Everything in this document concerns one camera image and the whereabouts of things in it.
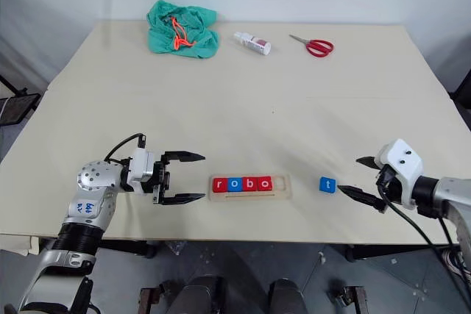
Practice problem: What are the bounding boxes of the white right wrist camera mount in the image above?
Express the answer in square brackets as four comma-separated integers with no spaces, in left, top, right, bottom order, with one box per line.
[374,138,423,210]

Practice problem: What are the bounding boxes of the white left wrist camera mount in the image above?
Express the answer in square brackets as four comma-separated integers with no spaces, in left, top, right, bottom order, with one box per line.
[127,147,156,196]

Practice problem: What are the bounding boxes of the dark rounded shape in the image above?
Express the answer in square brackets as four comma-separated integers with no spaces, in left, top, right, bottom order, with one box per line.
[180,274,226,314]
[267,277,309,314]

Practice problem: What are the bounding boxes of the orange bag cord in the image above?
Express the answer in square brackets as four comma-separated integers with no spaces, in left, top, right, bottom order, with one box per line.
[169,15,196,51]

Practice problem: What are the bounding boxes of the red handled scissors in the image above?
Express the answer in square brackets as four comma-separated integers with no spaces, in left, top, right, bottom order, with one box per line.
[288,33,335,59]

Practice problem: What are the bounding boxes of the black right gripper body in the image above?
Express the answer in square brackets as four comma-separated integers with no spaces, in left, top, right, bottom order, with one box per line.
[375,164,404,206]

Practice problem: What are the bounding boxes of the black metal stand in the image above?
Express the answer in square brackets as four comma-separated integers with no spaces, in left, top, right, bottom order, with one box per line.
[0,74,42,128]

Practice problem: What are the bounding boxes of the green mesh cloth bag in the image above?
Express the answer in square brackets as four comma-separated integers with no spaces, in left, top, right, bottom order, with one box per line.
[146,0,222,60]

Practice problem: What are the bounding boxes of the wooden letter tray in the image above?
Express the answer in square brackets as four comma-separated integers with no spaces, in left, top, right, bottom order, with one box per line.
[208,174,293,203]

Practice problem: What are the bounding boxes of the dark object beside table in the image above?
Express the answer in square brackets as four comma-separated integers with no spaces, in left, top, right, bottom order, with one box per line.
[450,68,471,118]

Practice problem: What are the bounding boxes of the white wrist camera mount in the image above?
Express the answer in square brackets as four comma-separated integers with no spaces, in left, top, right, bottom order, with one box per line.
[374,138,423,210]
[127,147,156,196]

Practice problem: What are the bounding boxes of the white spray bottle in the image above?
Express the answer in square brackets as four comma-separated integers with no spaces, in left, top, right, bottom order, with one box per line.
[233,31,273,57]

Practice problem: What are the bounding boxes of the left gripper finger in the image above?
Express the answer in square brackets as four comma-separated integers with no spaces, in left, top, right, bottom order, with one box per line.
[163,150,207,164]
[161,193,207,207]

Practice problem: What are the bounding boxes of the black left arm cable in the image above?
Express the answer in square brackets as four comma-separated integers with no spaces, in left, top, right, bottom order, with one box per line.
[104,132,149,165]

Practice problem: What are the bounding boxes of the black table frame bar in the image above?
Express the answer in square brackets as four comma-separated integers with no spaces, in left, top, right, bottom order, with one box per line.
[98,239,156,259]

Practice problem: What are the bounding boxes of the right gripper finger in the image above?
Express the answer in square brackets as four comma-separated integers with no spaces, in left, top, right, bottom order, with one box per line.
[355,155,380,171]
[336,185,388,214]

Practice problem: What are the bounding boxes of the rusty metal base bracket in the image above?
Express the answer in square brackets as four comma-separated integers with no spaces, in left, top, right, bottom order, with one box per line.
[139,279,174,314]
[326,283,369,314]

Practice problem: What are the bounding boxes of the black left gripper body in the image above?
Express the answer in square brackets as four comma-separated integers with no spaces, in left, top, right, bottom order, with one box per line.
[151,151,174,206]

